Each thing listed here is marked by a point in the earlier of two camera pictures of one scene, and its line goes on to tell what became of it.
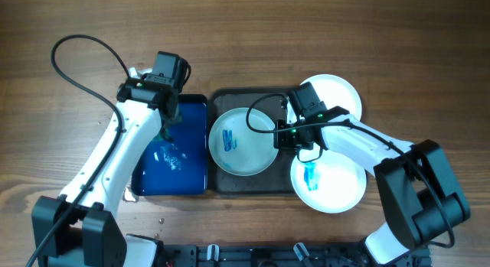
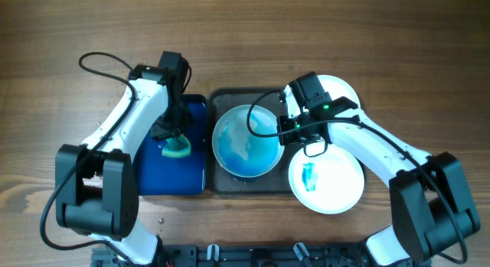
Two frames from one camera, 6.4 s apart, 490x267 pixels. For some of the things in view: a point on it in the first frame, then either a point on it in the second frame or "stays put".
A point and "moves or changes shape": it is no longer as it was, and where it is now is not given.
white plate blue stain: [238, 148] stays put
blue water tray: [179, 167] stays put
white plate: [332, 91] stays put
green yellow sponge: [153, 132] moves or changes shape
